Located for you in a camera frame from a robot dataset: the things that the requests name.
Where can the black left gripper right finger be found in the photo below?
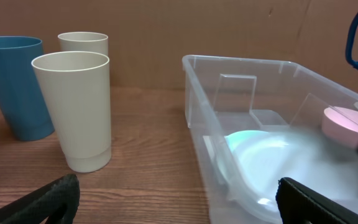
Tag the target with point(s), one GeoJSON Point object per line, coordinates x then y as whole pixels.
{"type": "Point", "coordinates": [299, 204]}

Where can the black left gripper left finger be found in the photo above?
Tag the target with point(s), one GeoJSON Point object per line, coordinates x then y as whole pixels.
{"type": "Point", "coordinates": [56, 202]}

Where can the pink bowl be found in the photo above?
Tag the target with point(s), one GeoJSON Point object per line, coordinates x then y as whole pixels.
{"type": "Point", "coordinates": [341, 125]}

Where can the light blue plate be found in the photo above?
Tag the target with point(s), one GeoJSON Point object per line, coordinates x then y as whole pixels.
{"type": "Point", "coordinates": [263, 158]}

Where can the beige cup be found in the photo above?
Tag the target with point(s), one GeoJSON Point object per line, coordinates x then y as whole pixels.
{"type": "Point", "coordinates": [84, 41]}
{"type": "Point", "coordinates": [76, 88]}

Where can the clear plastic storage bin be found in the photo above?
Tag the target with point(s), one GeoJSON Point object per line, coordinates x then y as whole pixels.
{"type": "Point", "coordinates": [226, 95]}

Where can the blue cup far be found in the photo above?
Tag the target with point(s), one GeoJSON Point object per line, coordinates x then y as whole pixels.
{"type": "Point", "coordinates": [21, 100]}

